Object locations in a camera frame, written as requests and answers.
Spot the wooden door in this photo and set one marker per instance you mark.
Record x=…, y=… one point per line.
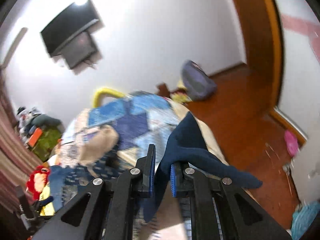
x=261, y=29

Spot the grey green pillow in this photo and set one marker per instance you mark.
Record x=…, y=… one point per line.
x=45, y=120

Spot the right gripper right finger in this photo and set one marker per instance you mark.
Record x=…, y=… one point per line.
x=221, y=210

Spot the pink slipper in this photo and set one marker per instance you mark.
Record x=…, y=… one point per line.
x=291, y=143

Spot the white wardrobe door with hearts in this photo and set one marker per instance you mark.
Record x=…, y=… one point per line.
x=299, y=95

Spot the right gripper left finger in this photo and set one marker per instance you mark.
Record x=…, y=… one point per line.
x=104, y=209

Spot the orange box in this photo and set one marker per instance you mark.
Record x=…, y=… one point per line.
x=35, y=137

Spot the clutter pile of clothes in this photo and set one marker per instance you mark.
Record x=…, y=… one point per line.
x=25, y=119

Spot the large black wall television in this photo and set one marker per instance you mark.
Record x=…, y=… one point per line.
x=69, y=23

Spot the yellow bed headboard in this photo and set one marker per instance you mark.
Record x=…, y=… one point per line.
x=101, y=92

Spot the grey backpack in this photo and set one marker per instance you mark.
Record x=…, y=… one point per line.
x=198, y=84

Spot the blue patchwork bedspread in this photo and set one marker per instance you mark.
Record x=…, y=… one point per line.
x=139, y=119

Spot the small black wall monitor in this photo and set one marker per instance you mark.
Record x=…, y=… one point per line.
x=79, y=49

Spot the navy patterned hooded jacket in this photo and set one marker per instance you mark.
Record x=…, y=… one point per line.
x=185, y=143

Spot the striped red curtain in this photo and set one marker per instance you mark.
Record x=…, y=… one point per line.
x=17, y=163

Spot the red plush toy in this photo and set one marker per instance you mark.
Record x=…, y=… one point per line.
x=37, y=181

